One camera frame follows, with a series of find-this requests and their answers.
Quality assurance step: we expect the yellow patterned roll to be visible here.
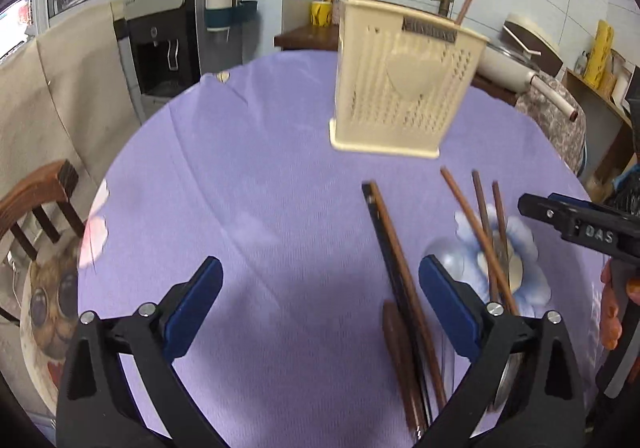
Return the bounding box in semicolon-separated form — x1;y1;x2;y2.
582;19;615;89

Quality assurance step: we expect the teal roll holder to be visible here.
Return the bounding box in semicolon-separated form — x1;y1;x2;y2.
205;0;258;31

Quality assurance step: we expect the white pan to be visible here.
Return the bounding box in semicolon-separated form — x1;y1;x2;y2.
475;40;581;124

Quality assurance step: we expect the metal spoon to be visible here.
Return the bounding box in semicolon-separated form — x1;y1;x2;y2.
492;228;523;411

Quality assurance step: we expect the glass pan lid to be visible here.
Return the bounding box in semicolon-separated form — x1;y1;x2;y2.
487;40;526;60

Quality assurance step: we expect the wooden shelf unit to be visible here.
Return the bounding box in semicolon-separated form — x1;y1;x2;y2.
562;48;640;189

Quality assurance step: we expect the grey water dispenser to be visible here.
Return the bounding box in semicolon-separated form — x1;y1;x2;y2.
112;0;211;111

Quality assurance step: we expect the beige cloth cover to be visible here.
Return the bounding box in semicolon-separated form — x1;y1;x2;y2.
0;3;146;229

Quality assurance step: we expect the grey floral cloth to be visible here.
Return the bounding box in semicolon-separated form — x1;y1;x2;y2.
515;73;586;169

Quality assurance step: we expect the brown and white round lid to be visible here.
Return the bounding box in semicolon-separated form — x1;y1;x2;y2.
502;12;563;74

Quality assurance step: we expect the dog print cushion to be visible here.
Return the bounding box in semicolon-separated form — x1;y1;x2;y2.
20;235;101;416

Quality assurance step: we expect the cream plastic utensil holder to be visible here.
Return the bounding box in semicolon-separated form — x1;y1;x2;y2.
328;0;492;160

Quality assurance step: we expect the brown wooden chair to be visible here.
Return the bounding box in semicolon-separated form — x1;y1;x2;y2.
0;159;86;324

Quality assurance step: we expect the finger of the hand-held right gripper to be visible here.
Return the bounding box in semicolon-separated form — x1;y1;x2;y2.
517;193;571;242
547;192;601;209

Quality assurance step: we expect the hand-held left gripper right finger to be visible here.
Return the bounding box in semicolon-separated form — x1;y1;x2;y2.
418;254;588;448

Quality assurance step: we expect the purple floral tablecloth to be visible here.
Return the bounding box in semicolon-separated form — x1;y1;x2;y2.
77;49;608;448

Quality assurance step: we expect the black chopstick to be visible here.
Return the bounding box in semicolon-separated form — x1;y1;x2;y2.
362;182;433;429

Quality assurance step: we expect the short dark brown chopstick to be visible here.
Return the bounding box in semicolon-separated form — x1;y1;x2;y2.
382;300;428;434

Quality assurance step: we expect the dark wooden counter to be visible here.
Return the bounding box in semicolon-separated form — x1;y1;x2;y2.
274;23;341;51

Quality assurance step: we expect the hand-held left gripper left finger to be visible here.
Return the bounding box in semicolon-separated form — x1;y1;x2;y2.
56;256;236;448

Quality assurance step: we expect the person's right hand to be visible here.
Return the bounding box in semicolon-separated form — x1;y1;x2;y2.
599;259;640;353

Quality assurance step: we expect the white plastic spatula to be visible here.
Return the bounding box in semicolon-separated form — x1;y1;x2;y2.
502;24;543;57

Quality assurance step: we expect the yellow mug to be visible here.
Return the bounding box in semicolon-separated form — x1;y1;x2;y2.
311;0;335;28

